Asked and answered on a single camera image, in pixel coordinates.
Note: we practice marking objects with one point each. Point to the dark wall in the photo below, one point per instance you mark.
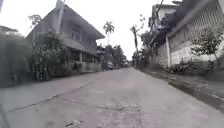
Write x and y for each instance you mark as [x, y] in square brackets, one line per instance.
[13, 60]

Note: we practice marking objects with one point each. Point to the pale building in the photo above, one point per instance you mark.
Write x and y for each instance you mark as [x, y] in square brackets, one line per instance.
[163, 16]

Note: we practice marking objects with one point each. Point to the grey two-storey house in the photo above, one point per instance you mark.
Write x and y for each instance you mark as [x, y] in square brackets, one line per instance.
[75, 40]

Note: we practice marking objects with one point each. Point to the pale block wall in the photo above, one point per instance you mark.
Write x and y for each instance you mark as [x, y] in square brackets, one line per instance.
[193, 40]

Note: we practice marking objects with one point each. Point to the bushes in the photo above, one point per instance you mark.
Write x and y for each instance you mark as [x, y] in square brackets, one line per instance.
[46, 56]

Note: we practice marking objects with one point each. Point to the small leafy tree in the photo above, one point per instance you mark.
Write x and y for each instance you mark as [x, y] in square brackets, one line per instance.
[208, 41]

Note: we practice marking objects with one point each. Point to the bare palm trunk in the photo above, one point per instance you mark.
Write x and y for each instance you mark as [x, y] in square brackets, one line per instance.
[135, 38]

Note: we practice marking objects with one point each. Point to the tall palm tree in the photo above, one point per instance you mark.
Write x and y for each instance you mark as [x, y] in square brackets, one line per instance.
[108, 31]

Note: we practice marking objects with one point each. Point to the distant trees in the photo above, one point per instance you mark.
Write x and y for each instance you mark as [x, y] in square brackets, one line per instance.
[115, 55]

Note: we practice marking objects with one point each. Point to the grey concrete road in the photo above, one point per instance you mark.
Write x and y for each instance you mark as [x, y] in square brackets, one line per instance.
[113, 100]

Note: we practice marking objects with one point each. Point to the roadside gutter strip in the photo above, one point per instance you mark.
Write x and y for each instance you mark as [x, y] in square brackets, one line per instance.
[190, 83]

